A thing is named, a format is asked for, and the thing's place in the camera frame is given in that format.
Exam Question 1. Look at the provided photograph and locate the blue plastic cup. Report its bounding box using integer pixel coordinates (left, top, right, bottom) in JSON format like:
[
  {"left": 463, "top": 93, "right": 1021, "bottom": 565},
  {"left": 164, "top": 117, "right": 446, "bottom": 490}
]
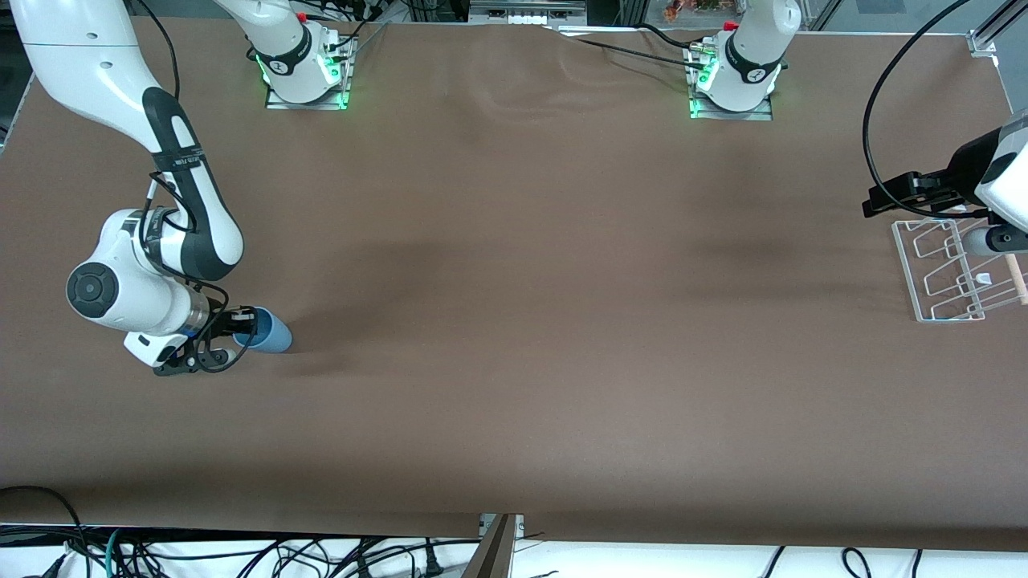
[{"left": 233, "top": 307, "right": 293, "bottom": 355}]

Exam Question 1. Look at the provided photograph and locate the brown table cover sheet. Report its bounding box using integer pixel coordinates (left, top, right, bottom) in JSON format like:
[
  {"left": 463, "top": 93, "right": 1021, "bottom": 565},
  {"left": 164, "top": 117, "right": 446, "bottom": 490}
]
[{"left": 0, "top": 16, "right": 1028, "bottom": 555}]

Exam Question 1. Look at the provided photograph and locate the grey socket strip box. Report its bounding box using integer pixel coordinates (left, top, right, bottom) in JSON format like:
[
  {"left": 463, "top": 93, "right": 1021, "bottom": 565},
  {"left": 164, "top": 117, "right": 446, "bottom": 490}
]
[{"left": 470, "top": 0, "right": 587, "bottom": 25}]

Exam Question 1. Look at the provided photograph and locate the white wire dish rack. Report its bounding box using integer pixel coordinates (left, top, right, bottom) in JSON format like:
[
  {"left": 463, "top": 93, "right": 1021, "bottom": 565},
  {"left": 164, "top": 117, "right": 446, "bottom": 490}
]
[{"left": 891, "top": 217, "right": 1028, "bottom": 324}]

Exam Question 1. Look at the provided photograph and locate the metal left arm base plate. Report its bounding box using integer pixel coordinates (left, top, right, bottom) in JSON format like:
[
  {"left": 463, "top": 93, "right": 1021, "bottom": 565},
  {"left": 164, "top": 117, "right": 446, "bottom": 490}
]
[{"left": 687, "top": 44, "right": 774, "bottom": 122}]

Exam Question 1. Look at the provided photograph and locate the aluminium frame profile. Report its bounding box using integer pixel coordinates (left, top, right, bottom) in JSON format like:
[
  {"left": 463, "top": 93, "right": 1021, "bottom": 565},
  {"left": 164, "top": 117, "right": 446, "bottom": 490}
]
[{"left": 968, "top": 0, "right": 1028, "bottom": 55}]

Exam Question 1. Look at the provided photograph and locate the black looped floor cable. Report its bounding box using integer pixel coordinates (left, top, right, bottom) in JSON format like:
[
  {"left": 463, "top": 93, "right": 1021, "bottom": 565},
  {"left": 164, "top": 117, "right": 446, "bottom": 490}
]
[{"left": 0, "top": 485, "right": 85, "bottom": 578}]

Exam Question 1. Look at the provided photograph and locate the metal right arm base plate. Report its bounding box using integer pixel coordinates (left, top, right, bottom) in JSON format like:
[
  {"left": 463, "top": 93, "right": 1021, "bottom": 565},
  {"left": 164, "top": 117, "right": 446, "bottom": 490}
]
[{"left": 265, "top": 32, "right": 352, "bottom": 112}]

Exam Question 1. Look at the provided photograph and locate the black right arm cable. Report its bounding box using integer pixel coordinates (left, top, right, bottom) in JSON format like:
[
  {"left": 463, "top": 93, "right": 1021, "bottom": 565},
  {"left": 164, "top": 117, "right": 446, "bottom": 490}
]
[{"left": 133, "top": 0, "right": 234, "bottom": 338}]

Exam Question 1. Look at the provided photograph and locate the black base power cable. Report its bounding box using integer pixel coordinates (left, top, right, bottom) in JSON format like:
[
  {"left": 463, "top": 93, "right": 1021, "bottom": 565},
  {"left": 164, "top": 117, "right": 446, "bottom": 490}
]
[{"left": 554, "top": 22, "right": 708, "bottom": 69}]

